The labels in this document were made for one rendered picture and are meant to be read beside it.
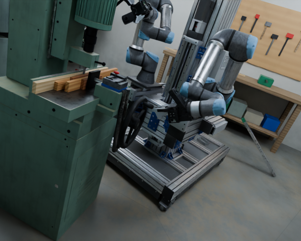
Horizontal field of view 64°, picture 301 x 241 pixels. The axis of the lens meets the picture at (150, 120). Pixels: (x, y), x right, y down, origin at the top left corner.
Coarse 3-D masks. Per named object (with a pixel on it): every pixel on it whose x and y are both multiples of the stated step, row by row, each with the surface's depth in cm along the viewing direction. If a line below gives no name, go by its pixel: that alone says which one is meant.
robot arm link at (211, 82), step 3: (207, 78) 167; (210, 78) 169; (207, 81) 164; (210, 81) 164; (213, 81) 165; (204, 84) 165; (207, 84) 165; (210, 84) 165; (213, 84) 165; (204, 87) 165; (207, 87) 165; (210, 87) 165; (213, 87) 164; (210, 90) 165
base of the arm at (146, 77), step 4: (140, 72) 195; (144, 72) 193; (148, 72) 192; (152, 72) 193; (140, 76) 194; (144, 76) 193; (148, 76) 193; (152, 76) 195; (140, 80) 194; (144, 80) 193; (148, 80) 194; (152, 80) 196
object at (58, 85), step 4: (112, 68) 157; (116, 68) 160; (100, 72) 142; (104, 72) 145; (108, 72) 151; (104, 76) 147; (60, 80) 112; (64, 80) 113; (68, 80) 115; (56, 84) 109; (60, 84) 110; (64, 84) 113; (56, 88) 110; (60, 88) 112; (64, 88) 115
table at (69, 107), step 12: (36, 96) 101; (48, 96) 103; (60, 96) 106; (72, 96) 110; (84, 96) 114; (48, 108) 101; (60, 108) 99; (72, 108) 99; (84, 108) 107; (96, 108) 118; (108, 108) 118; (72, 120) 102
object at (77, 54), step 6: (72, 48) 121; (78, 48) 122; (72, 54) 122; (78, 54) 120; (84, 54) 119; (90, 54) 119; (96, 54) 122; (72, 60) 123; (78, 60) 121; (84, 60) 120; (90, 60) 119; (96, 60) 123; (84, 66) 124; (90, 66) 120; (96, 66) 126
